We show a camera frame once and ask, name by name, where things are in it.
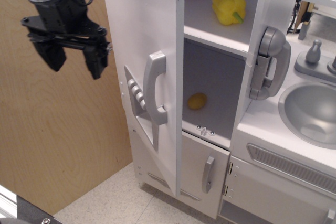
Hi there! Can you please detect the grey fridge door handle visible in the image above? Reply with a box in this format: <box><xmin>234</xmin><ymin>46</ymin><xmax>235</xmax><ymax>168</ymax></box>
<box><xmin>143</xmin><ymin>51</ymin><xmax>167</xmax><ymax>125</ymax></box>

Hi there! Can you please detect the grey toy faucet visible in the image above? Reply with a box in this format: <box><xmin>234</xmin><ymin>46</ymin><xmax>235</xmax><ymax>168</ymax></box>
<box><xmin>295</xmin><ymin>39</ymin><xmax>335</xmax><ymax>83</ymax></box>

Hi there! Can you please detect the white oven door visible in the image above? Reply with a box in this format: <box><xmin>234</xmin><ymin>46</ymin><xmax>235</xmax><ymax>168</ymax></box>
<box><xmin>224</xmin><ymin>156</ymin><xmax>335</xmax><ymax>223</ymax></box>

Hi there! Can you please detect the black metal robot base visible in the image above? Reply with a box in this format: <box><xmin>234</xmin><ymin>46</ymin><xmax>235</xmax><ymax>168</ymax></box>
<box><xmin>1</xmin><ymin>185</ymin><xmax>61</xmax><ymax>224</ymax></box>

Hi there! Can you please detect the grey vent grille panel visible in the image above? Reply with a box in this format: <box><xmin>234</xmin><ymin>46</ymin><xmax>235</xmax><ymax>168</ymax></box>
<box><xmin>246</xmin><ymin>143</ymin><xmax>335</xmax><ymax>195</ymax></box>

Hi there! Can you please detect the grey toy telephone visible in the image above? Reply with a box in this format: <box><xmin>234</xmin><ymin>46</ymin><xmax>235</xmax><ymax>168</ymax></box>
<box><xmin>249</xmin><ymin>27</ymin><xmax>291</xmax><ymax>100</ymax></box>

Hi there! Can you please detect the yellow toy bell pepper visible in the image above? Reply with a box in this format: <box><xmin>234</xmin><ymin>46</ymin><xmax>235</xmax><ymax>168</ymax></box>
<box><xmin>212</xmin><ymin>0</ymin><xmax>246</xmax><ymax>26</ymax></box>

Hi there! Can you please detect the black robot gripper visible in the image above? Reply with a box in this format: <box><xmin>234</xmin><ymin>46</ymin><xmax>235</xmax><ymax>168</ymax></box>
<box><xmin>21</xmin><ymin>0</ymin><xmax>111</xmax><ymax>80</ymax></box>

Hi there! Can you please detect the white toy fridge door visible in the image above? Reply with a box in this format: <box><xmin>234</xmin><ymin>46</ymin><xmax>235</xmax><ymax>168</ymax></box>
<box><xmin>105</xmin><ymin>0</ymin><xmax>185</xmax><ymax>196</ymax></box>

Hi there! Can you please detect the white lower freezer door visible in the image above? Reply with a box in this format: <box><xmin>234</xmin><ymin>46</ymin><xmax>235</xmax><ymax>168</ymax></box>
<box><xmin>141</xmin><ymin>129</ymin><xmax>231</xmax><ymax>220</ymax></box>

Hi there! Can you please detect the grey ice dispenser panel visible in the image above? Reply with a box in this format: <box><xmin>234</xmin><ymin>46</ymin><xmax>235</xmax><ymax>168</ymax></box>
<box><xmin>124</xmin><ymin>66</ymin><xmax>159</xmax><ymax>151</ymax></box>

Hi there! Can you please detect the small yellow toy lemon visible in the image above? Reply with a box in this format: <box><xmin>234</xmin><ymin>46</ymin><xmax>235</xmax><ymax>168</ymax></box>
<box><xmin>187</xmin><ymin>93</ymin><xmax>207</xmax><ymax>110</ymax></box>

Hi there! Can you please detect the brass hinge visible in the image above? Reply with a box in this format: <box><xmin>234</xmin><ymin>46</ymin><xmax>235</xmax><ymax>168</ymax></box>
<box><xmin>223</xmin><ymin>185</ymin><xmax>228</xmax><ymax>196</ymax></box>
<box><xmin>227</xmin><ymin>162</ymin><xmax>233</xmax><ymax>175</ymax></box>

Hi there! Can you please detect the grey toy sink basin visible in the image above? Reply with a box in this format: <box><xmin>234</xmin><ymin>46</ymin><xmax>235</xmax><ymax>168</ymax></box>
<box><xmin>278</xmin><ymin>82</ymin><xmax>335</xmax><ymax>150</ymax></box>

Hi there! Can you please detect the lower brass hinge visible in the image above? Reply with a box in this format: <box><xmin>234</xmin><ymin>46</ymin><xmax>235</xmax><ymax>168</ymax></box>
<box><xmin>223</xmin><ymin>185</ymin><xmax>228</xmax><ymax>196</ymax></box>

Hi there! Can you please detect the grey freezer door handle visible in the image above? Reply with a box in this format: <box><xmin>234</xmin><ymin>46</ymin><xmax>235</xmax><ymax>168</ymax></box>
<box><xmin>201</xmin><ymin>156</ymin><xmax>215</xmax><ymax>194</ymax></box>

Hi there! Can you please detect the grey oven door handle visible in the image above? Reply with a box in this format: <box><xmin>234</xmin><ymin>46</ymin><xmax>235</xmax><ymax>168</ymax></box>
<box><xmin>323</xmin><ymin>209</ymin><xmax>336</xmax><ymax>224</ymax></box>

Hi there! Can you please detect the white toy kitchen cabinet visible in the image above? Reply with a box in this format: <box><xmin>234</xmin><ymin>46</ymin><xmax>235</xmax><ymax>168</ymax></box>
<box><xmin>99</xmin><ymin>0</ymin><xmax>336</xmax><ymax>224</ymax></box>

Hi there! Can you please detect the upper brass hinge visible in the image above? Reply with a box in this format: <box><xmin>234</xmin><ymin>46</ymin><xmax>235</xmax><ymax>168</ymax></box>
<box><xmin>227</xmin><ymin>162</ymin><xmax>233</xmax><ymax>175</ymax></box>

